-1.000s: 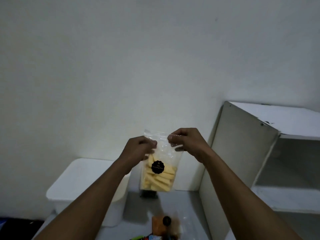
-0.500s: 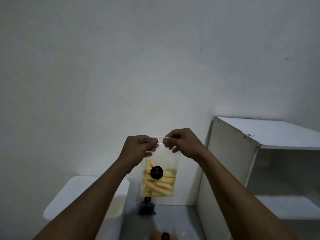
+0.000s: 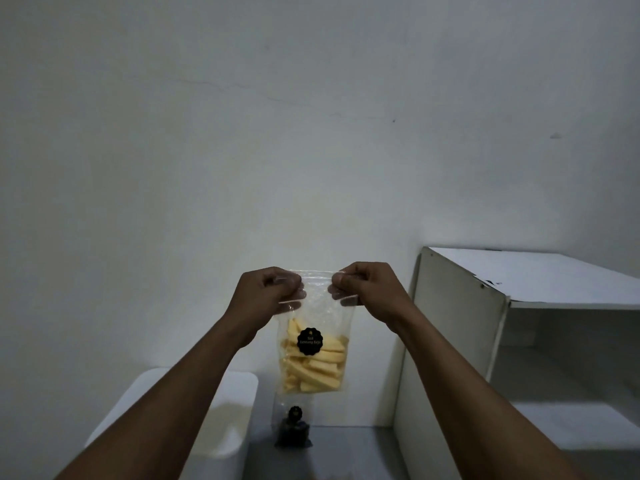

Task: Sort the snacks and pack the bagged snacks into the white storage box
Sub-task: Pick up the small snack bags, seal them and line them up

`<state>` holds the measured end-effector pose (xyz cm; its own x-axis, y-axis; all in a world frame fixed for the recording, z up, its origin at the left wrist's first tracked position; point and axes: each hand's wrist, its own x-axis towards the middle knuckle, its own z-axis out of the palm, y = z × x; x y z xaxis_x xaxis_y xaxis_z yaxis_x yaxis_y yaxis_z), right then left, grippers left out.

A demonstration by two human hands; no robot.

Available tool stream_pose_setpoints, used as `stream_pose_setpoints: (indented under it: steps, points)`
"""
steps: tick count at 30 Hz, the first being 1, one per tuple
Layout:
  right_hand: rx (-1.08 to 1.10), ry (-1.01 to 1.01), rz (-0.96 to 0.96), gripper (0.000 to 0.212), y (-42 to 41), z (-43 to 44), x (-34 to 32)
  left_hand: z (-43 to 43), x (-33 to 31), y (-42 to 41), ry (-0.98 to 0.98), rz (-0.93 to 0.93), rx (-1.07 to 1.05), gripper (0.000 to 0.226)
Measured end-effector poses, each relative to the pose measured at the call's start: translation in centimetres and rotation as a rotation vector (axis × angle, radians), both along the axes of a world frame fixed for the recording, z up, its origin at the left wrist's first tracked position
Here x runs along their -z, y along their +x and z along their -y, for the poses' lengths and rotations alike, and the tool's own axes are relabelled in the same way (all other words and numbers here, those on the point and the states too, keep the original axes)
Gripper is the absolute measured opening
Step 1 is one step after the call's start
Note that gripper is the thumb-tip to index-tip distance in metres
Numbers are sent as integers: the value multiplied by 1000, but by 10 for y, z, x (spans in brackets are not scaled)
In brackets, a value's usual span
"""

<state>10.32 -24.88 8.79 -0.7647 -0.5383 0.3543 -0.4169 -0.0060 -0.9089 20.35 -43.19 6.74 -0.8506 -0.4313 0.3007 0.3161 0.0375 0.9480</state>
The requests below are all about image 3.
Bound person's right hand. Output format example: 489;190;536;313
328;262;419;333

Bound person's left hand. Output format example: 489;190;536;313
222;267;307;349

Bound clear bag of yellow sticks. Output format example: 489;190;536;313
273;269;357;395

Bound white plastic storage bin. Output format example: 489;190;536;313
85;368;259;480

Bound clear bag of black snacks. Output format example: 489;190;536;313
272;397;313;449

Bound person's left forearm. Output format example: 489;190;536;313
55;314;251;480

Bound person's right forearm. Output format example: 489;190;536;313
389;302;596;480

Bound white wooden shelf unit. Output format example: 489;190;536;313
392;246;640;480

